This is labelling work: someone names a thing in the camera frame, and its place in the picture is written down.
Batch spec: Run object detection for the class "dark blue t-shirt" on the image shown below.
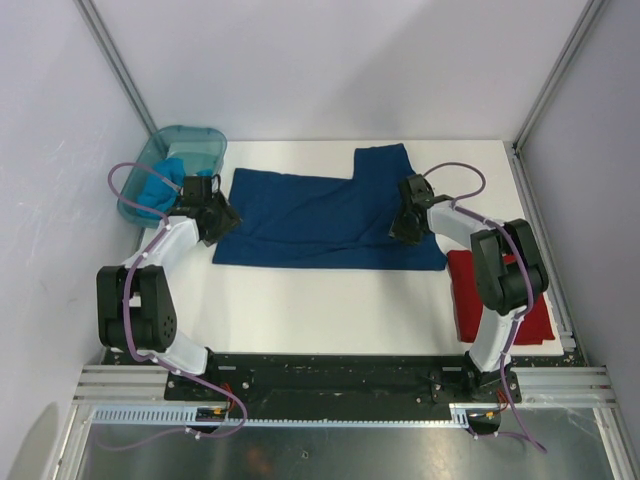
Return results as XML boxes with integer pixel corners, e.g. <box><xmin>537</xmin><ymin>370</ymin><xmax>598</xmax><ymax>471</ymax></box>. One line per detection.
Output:
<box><xmin>213</xmin><ymin>144</ymin><xmax>447</xmax><ymax>271</ymax></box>

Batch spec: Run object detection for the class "aluminium frame post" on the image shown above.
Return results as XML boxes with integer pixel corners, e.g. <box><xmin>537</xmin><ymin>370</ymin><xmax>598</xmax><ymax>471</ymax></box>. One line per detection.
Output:
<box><xmin>73</xmin><ymin>0</ymin><xmax>158</xmax><ymax>137</ymax></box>
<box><xmin>512</xmin><ymin>0</ymin><xmax>609</xmax><ymax>156</ymax></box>

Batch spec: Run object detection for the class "aluminium frame post left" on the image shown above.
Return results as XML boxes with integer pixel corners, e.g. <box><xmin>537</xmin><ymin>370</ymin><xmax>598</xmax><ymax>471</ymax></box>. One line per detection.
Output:
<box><xmin>73</xmin><ymin>0</ymin><xmax>158</xmax><ymax>137</ymax></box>

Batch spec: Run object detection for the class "light blue crumpled t-shirt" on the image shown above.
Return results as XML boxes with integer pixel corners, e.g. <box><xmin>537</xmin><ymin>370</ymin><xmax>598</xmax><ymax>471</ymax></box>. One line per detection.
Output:
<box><xmin>136</xmin><ymin>157</ymin><xmax>185</xmax><ymax>220</ymax></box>

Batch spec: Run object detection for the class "teal plastic bin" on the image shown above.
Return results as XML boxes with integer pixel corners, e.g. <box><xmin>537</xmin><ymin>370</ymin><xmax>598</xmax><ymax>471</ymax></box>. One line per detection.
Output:
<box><xmin>117</xmin><ymin>125</ymin><xmax>227</xmax><ymax>229</ymax></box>

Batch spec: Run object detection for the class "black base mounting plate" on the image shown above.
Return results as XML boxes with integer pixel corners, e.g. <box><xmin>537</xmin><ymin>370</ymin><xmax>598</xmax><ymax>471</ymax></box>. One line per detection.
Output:
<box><xmin>164</xmin><ymin>353</ymin><xmax>522</xmax><ymax>418</ymax></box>

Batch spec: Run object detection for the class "grey slotted cable duct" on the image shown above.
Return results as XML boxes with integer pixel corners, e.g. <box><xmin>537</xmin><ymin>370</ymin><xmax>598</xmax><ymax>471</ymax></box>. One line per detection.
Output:
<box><xmin>92</xmin><ymin>405</ymin><xmax>469</xmax><ymax>429</ymax></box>

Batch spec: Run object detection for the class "folded red t-shirt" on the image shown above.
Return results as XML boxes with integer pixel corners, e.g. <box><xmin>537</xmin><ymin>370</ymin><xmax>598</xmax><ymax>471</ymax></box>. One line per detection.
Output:
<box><xmin>447</xmin><ymin>250</ymin><xmax>555</xmax><ymax>346</ymax></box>

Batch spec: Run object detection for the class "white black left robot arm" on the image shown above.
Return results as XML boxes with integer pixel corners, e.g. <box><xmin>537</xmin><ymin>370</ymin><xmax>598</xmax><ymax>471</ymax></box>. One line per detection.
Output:
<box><xmin>96</xmin><ymin>174</ymin><xmax>241</xmax><ymax>400</ymax></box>

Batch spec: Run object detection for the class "aluminium frame post right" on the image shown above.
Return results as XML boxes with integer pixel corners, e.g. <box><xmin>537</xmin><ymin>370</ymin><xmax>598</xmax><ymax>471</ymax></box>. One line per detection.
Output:
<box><xmin>512</xmin><ymin>0</ymin><xmax>609</xmax><ymax>156</ymax></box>

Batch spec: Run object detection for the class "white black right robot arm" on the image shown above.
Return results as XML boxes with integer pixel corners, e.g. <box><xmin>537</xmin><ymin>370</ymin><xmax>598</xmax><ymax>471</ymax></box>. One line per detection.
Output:
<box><xmin>389</xmin><ymin>174</ymin><xmax>549</xmax><ymax>401</ymax></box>

